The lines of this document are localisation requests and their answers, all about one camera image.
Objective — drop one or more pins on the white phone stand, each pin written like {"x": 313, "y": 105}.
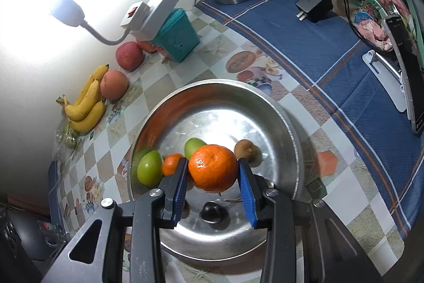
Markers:
{"x": 389, "y": 84}

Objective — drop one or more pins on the dish of snack packets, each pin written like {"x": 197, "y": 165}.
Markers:
{"x": 371, "y": 27}

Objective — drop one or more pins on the black power adapter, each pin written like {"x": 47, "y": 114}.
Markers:
{"x": 314, "y": 4}

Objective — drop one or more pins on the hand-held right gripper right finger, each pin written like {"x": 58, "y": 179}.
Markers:
{"x": 246, "y": 193}

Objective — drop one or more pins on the stainless steel bowl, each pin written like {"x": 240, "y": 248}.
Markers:
{"x": 215, "y": 110}

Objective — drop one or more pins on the clear plastic container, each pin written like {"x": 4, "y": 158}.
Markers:
{"x": 49, "y": 226}

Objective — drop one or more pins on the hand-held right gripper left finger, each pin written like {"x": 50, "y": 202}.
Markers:
{"x": 182, "y": 190}

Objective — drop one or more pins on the small brown round fruit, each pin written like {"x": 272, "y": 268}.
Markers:
{"x": 246, "y": 150}

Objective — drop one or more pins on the teal plastic container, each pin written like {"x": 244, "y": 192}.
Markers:
{"x": 179, "y": 37}

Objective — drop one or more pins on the black phone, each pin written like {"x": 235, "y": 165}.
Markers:
{"x": 410, "y": 77}

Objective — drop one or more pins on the red apple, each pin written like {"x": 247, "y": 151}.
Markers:
{"x": 113, "y": 84}
{"x": 145, "y": 46}
{"x": 130, "y": 56}

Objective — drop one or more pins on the white gooseneck lamp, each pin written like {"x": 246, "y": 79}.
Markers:
{"x": 68, "y": 11}

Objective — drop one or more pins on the dark glossy furniture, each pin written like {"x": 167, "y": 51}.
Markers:
{"x": 16, "y": 243}

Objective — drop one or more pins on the yellow banana bunch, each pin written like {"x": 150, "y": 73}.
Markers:
{"x": 84, "y": 119}

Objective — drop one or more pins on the orange tangerine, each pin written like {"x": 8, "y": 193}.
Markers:
{"x": 213, "y": 172}
{"x": 172, "y": 163}

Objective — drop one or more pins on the clear bag of green fruit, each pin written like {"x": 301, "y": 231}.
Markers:
{"x": 68, "y": 138}

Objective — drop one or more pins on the green oval fruit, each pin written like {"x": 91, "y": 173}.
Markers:
{"x": 149, "y": 168}
{"x": 195, "y": 145}

